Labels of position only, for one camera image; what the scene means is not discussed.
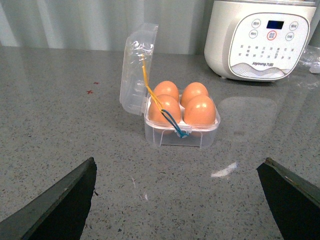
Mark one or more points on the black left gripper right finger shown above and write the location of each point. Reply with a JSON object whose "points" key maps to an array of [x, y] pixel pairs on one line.
{"points": [[294, 202]]}

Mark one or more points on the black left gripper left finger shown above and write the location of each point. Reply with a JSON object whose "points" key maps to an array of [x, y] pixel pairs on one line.
{"points": [[59, 213]]}

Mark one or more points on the brown egg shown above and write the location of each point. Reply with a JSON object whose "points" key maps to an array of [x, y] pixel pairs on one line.
{"points": [[167, 88], [192, 90], [199, 111], [169, 104]]}

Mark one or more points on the clear plastic egg box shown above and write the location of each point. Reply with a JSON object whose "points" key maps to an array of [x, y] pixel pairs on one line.
{"points": [[135, 98]]}

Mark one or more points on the blue rubber band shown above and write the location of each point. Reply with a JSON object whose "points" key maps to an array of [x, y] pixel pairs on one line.
{"points": [[172, 121]]}

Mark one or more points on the clear plastic bag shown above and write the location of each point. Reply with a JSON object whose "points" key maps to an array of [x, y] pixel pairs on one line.
{"points": [[310, 59]]}

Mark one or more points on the white soy milk blender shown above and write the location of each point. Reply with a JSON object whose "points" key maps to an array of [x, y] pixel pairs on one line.
{"points": [[257, 40]]}

